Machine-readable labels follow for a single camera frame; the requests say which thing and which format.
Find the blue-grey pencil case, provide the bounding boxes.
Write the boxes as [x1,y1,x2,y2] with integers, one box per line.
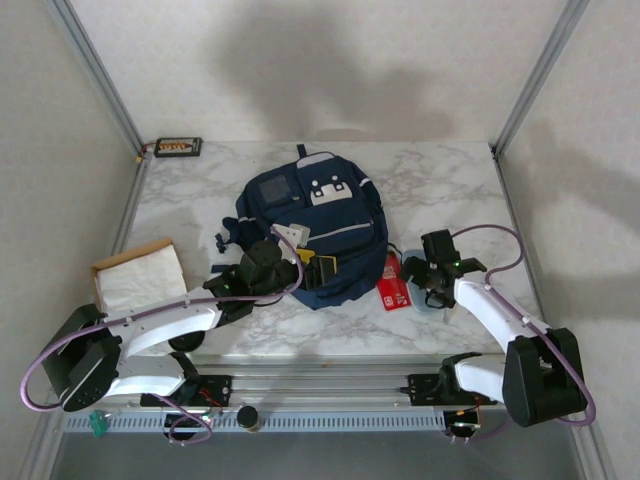
[401,248,459,324]

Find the red card package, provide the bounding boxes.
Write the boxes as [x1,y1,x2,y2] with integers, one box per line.
[375,250,412,314]

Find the navy blue student backpack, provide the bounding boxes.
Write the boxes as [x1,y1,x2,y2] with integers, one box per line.
[214,143,391,311]

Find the black round disc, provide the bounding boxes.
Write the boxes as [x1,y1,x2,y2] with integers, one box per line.
[168,332,205,352]

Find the brown cardboard box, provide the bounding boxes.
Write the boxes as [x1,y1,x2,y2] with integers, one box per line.
[89,237,191,311]

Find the aluminium mounting rails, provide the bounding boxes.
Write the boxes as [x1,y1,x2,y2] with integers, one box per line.
[44,352,594,414]

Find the white crumpled paper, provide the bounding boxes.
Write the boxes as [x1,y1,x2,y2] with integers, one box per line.
[97,245,190,311]

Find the black round knob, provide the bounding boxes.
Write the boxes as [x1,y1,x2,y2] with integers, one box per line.
[236,405,262,434]

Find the small electronics board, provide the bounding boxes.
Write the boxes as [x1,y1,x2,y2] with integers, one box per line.
[164,407,226,436]
[442,407,485,434]

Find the black battery charger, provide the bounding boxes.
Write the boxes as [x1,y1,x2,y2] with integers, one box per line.
[153,136,204,159]

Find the green plug connector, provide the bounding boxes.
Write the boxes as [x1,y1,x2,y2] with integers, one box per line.
[88,408,110,439]

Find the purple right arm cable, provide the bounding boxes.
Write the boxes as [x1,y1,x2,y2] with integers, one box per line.
[449,224,599,444]

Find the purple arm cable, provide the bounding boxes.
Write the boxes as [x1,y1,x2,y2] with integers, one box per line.
[19,227,306,446]
[449,224,599,444]

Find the aluminium table side rail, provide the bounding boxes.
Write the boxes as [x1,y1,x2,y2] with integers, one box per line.
[79,149,151,356]
[492,149,562,367]

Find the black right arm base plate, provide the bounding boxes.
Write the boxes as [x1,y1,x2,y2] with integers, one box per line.
[407,372,500,407]

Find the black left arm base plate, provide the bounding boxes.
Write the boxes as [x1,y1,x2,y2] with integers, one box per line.
[139,375,234,409]

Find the grey slotted cable duct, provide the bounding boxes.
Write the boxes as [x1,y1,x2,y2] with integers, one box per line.
[62,412,446,435]

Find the aluminium frame post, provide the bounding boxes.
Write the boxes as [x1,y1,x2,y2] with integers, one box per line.
[42,0,146,156]
[492,0,591,154]

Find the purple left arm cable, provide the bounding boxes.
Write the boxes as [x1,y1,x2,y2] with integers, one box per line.
[19,227,306,446]

